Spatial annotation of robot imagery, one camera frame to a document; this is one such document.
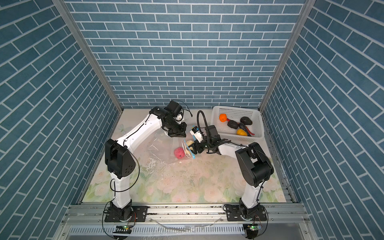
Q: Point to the dark toy avocado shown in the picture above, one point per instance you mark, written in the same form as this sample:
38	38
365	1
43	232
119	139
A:
246	121

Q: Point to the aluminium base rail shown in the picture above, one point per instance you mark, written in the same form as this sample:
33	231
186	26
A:
267	221

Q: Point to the aluminium right corner post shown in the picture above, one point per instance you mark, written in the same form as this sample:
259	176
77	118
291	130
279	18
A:
303	16

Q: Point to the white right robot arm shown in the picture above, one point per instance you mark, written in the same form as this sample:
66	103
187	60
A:
255	166

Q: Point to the orange toy fruit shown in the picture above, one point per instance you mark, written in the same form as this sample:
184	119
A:
223	117

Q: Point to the yellow toy fruit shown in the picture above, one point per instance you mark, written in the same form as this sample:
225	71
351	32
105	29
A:
241	132

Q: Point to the white plastic basket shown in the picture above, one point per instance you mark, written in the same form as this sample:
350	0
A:
236	114

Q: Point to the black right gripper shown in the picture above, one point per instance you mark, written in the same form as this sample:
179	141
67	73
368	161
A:
195	144

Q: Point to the aluminium left corner post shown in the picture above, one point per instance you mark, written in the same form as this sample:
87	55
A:
81	41

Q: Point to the clear zip top bag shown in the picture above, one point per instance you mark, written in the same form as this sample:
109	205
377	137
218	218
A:
161	148

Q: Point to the aluminium corner post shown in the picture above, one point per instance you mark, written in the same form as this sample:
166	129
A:
81	41
303	16

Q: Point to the pink toy fruit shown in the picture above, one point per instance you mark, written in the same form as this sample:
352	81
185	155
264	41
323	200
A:
179	153

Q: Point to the cream toy bun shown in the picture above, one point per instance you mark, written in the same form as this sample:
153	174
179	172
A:
190	144

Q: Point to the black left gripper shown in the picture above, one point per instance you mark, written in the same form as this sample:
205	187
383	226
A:
181	132

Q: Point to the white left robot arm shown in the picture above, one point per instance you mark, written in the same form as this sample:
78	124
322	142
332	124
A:
119	153

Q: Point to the dark brown toy food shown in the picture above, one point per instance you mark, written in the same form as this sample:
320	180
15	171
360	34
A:
233	124

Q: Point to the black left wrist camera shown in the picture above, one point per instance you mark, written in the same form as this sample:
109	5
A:
174	108

